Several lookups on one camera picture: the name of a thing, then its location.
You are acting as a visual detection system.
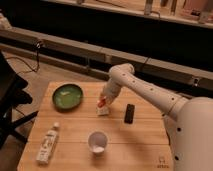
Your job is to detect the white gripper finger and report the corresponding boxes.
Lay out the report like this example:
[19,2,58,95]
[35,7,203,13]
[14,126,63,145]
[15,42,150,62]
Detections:
[99,92,106,101]
[106,98,115,107]

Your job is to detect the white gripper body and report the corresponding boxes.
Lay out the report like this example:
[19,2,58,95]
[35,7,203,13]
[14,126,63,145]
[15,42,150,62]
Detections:
[101,79,122,100]

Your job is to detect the red pepper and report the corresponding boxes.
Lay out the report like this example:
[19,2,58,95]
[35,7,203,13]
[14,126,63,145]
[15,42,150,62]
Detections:
[97,98,106,108]

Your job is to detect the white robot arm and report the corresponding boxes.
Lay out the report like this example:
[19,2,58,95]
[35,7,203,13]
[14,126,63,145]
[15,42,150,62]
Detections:
[97,63,213,171]

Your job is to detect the white sponge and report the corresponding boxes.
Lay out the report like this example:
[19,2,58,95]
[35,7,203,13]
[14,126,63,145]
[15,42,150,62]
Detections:
[97,105,109,116]

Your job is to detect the black remote control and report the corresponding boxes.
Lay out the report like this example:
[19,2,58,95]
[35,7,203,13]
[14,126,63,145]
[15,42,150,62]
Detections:
[124,104,135,124]

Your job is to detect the green plate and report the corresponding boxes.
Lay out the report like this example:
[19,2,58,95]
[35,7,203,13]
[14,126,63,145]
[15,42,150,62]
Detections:
[52,84,83,111]

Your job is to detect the white paper cup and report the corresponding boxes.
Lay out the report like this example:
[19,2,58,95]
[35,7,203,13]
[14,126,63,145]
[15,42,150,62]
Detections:
[88,131,108,155]

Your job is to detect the white tube bottle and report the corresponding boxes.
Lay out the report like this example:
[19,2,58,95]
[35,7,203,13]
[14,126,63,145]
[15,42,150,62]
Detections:
[36,122,60,165]

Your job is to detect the black office chair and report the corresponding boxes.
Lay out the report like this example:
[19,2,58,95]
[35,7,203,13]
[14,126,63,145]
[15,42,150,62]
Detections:
[0,51,37,149]

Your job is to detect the black cable on floor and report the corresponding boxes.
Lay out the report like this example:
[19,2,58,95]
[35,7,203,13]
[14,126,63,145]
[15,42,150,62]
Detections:
[4,39,44,75]

